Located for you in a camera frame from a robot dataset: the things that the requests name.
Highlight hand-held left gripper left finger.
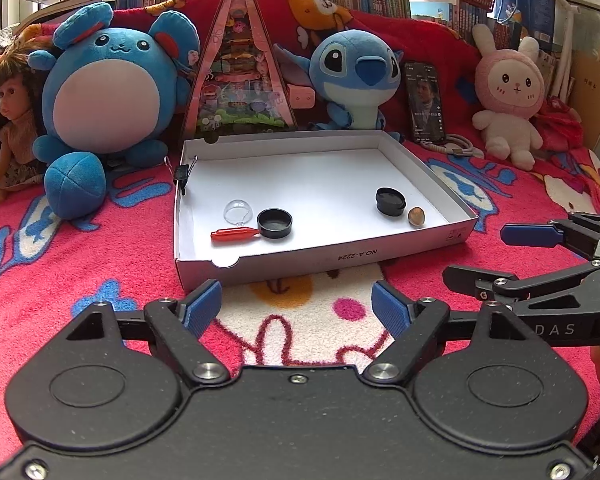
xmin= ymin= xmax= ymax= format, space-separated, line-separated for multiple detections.
xmin=62 ymin=280 xmax=230 ymax=388

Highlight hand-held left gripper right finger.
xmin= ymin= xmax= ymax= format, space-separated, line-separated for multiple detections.
xmin=364 ymin=281 xmax=546 ymax=387

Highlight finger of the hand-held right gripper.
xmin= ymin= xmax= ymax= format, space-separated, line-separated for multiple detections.
xmin=442 ymin=262 xmax=600 ymax=302
xmin=500 ymin=212 xmax=600 ymax=261

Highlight clear plastic dome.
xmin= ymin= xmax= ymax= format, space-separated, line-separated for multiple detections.
xmin=223 ymin=199 xmax=254 ymax=226

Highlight black round lid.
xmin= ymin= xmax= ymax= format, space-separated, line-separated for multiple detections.
xmin=375 ymin=187 xmax=407 ymax=217

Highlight large black round cap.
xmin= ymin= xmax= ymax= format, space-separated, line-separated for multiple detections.
xmin=256 ymin=208 xmax=294 ymax=240

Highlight white cardboard box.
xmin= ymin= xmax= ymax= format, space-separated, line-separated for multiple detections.
xmin=173 ymin=130 xmax=479 ymax=293

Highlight red crumpled bag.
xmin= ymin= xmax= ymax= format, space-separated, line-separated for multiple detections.
xmin=532 ymin=97 xmax=583 ymax=151

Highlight red printed blanket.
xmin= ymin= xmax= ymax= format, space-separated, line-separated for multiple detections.
xmin=0 ymin=0 xmax=600 ymax=441

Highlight small black binder clip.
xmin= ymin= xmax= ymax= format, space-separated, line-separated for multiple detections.
xmin=164 ymin=156 xmax=198 ymax=196

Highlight pink bunny plush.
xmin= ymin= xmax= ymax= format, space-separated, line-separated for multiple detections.
xmin=471 ymin=23 xmax=558 ymax=171

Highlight brown cardboard box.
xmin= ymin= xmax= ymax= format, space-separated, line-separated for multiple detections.
xmin=570 ymin=49 xmax=600 ymax=151

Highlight black smartphone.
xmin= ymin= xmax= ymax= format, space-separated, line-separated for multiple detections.
xmin=404 ymin=61 xmax=448 ymax=145

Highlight white pole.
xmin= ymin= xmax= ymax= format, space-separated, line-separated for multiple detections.
xmin=550 ymin=0 xmax=581 ymax=103

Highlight round blue mouse plush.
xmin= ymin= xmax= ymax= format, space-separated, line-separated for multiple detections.
xmin=32 ymin=2 xmax=201 ymax=221

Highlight blue paper bag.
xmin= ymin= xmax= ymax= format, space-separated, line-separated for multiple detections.
xmin=495 ymin=0 xmax=557 ymax=43

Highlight blue alien plush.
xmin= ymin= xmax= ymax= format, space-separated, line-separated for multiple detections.
xmin=272 ymin=29 xmax=406 ymax=143

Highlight pink triangular toy house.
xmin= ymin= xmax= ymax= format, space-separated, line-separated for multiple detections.
xmin=184 ymin=0 xmax=315 ymax=141

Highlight brown haired doll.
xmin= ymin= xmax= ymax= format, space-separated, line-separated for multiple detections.
xmin=0 ymin=42 xmax=48 ymax=211

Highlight white phone lanyard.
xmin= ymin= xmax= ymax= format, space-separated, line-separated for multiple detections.
xmin=420 ymin=132 xmax=486 ymax=158

